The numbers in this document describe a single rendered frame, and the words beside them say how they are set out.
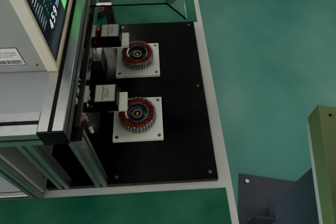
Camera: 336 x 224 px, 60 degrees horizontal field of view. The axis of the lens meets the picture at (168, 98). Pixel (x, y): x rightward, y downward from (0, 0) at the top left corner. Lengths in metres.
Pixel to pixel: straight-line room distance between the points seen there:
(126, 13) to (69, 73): 0.72
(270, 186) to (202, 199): 0.90
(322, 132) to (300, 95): 1.16
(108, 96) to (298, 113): 1.43
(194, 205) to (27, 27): 0.59
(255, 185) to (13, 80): 1.35
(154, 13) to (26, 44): 0.78
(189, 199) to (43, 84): 0.48
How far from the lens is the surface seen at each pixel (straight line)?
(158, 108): 0.92
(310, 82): 2.18
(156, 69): 1.01
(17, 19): 0.54
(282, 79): 2.12
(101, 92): 0.80
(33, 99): 0.59
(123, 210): 0.84
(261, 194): 1.68
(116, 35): 0.94
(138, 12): 1.28
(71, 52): 0.64
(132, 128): 0.85
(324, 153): 0.92
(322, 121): 0.96
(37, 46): 0.57
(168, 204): 0.83
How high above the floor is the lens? 1.56
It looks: 56 degrees down
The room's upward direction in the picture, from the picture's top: straight up
